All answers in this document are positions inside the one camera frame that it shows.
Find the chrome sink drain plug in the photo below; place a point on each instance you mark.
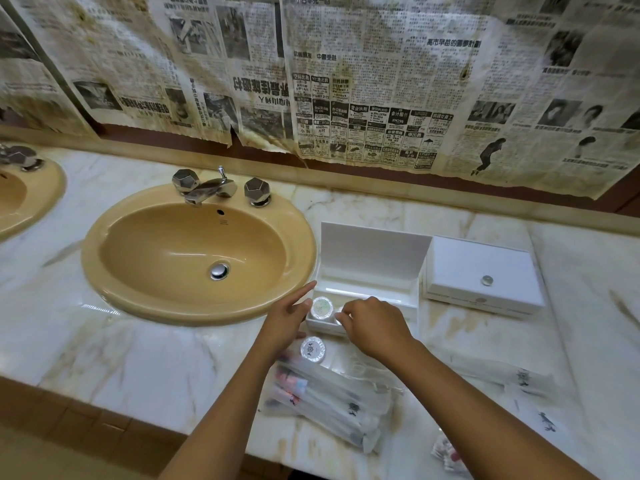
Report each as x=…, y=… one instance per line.
x=219, y=271

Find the chrome faucet spout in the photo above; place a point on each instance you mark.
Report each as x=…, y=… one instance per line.
x=210, y=189

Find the chrome faceted faucet knob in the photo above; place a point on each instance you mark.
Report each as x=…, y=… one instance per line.
x=257, y=190
x=22, y=158
x=185, y=181

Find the white box with round knob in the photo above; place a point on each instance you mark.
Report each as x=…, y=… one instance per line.
x=375, y=252
x=470, y=267

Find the person's left hand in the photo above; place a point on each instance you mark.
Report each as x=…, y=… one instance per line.
x=285, y=324

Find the small round white jar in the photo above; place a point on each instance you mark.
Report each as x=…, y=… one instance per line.
x=312, y=348

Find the person's right hand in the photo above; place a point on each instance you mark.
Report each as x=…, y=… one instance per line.
x=380, y=329

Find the beige oval sink basin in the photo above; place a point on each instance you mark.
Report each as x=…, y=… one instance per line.
x=27, y=199
x=175, y=254

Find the person's right forearm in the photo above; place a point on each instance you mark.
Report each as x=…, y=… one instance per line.
x=470, y=424

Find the pile of toothbrush kits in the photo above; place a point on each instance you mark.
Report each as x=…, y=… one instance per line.
x=320, y=402

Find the yellowed newspaper sheet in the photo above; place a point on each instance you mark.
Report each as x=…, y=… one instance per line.
x=135, y=49
x=385, y=59
x=545, y=104
x=30, y=94

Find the person's left forearm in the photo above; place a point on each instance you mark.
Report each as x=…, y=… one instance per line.
x=230, y=429

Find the red item packet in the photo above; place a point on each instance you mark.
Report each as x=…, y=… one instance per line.
x=450, y=457

